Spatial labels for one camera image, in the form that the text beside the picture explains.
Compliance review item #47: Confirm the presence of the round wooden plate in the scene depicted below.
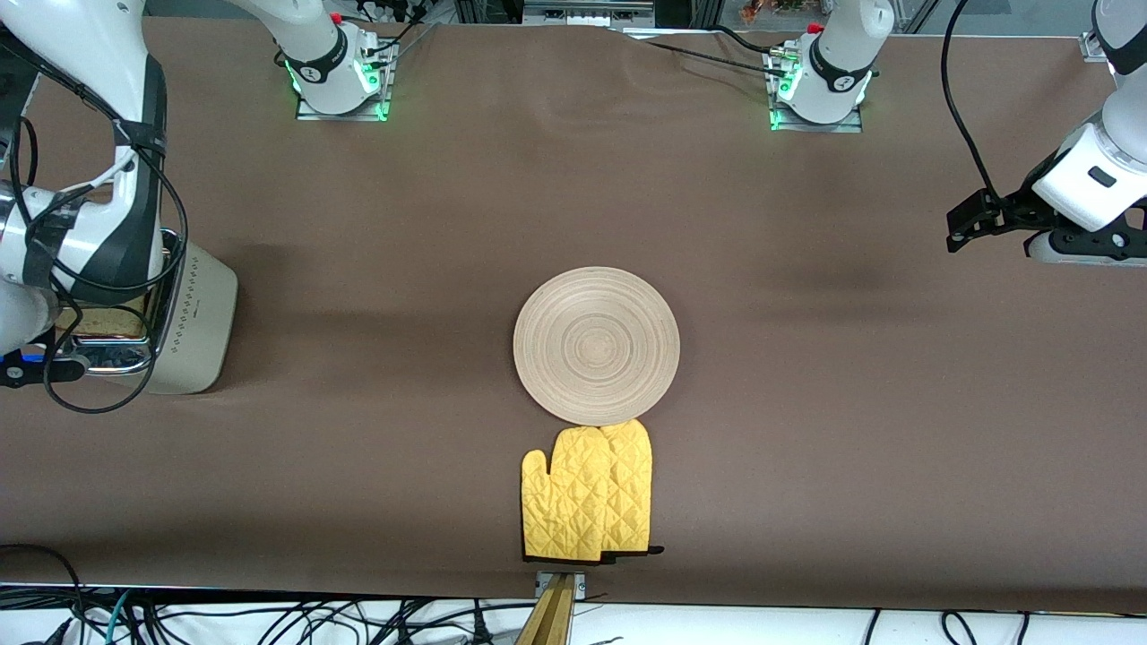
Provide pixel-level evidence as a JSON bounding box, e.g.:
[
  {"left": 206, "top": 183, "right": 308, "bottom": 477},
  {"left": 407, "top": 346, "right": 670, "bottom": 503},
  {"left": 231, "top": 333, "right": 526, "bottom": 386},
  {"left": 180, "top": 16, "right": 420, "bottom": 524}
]
[{"left": 513, "top": 266, "right": 681, "bottom": 427}]

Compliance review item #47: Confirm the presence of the brown bread slice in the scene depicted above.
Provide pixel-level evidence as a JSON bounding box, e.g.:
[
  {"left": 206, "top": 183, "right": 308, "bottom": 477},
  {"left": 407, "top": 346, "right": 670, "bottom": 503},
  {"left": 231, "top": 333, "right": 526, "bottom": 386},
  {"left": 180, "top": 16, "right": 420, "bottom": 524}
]
[{"left": 56, "top": 303, "right": 150, "bottom": 340}]

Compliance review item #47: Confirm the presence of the cream and chrome toaster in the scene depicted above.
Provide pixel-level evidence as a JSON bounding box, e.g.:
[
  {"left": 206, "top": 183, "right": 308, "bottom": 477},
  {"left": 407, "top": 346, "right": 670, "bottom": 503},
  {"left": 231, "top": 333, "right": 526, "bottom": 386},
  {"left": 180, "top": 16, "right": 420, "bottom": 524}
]
[{"left": 54, "top": 228, "right": 239, "bottom": 396}]

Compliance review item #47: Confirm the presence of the brown table cover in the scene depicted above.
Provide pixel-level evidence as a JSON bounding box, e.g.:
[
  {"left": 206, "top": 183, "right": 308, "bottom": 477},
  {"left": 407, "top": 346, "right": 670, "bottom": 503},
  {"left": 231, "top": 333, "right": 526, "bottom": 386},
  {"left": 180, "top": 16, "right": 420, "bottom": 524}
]
[{"left": 0, "top": 13, "right": 1147, "bottom": 615}]

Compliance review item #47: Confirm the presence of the yellow quilted oven mitt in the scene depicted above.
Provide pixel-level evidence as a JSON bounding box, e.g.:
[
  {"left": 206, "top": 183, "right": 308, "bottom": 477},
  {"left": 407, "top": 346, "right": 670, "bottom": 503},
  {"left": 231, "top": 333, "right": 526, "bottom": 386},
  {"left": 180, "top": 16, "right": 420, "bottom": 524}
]
[
  {"left": 522, "top": 427, "right": 621, "bottom": 564},
  {"left": 599, "top": 418, "right": 666, "bottom": 562}
]

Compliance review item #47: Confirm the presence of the grey equipment box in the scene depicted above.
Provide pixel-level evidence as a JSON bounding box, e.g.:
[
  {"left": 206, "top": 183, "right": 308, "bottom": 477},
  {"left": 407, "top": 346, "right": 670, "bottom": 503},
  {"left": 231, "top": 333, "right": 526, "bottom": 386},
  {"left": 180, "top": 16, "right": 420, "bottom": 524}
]
[{"left": 522, "top": 0, "right": 655, "bottom": 28}]

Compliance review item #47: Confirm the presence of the wooden beam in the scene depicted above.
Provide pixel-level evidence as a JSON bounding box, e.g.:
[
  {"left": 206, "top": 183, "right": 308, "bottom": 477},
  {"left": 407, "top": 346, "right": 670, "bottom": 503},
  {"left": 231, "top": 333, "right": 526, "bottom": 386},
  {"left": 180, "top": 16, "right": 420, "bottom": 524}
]
[{"left": 515, "top": 573, "right": 574, "bottom": 645}]

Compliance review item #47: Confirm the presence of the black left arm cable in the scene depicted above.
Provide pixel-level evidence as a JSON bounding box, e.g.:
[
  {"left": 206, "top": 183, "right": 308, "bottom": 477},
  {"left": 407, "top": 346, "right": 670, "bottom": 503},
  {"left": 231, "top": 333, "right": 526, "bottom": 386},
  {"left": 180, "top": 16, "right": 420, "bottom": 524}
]
[{"left": 939, "top": 0, "right": 1000, "bottom": 198}]

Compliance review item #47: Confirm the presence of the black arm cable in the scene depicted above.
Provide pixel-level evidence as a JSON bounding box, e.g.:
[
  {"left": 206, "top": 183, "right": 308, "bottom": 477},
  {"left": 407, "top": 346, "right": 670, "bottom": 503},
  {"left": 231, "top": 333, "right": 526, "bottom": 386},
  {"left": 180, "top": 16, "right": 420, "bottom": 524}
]
[
  {"left": 0, "top": 36, "right": 191, "bottom": 416},
  {"left": 939, "top": 0, "right": 1000, "bottom": 198}
]

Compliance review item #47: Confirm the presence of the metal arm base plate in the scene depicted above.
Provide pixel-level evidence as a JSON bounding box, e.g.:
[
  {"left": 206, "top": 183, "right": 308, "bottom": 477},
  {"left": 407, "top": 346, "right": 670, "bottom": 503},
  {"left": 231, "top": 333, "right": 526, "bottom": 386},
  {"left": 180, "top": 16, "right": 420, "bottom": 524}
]
[
  {"left": 294, "top": 40, "right": 395, "bottom": 123},
  {"left": 768, "top": 45, "right": 866, "bottom": 133}
]

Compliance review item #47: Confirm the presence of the black table cable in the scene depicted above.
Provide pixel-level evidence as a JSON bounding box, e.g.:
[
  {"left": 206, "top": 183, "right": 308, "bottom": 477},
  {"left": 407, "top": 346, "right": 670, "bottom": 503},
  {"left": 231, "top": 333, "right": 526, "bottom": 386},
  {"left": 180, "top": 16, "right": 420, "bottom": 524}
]
[{"left": 638, "top": 36, "right": 789, "bottom": 78}]

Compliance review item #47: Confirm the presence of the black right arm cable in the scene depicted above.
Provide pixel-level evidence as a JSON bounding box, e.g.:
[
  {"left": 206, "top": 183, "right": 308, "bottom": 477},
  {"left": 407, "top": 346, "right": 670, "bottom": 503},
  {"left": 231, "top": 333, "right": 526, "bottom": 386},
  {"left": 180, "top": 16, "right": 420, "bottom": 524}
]
[{"left": 0, "top": 36, "right": 191, "bottom": 416}]

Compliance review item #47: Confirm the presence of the black floor cable tangle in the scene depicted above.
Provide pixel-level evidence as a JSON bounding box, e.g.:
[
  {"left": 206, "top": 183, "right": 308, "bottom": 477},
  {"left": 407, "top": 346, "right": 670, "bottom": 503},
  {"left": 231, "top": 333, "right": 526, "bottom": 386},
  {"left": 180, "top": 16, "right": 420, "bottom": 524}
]
[{"left": 0, "top": 542, "right": 521, "bottom": 645}]

